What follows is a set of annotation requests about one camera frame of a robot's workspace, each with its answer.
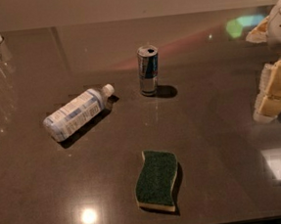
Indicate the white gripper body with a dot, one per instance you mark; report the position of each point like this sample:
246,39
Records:
274,25

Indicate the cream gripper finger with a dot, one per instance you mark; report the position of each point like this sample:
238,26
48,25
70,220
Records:
259,33
268,102

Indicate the silver blue redbull can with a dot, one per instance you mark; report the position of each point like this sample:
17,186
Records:
148,69

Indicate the green yellow sponge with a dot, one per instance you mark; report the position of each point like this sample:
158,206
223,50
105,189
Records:
155,183

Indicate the lying plastic water bottle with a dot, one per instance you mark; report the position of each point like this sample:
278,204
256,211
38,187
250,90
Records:
71,117

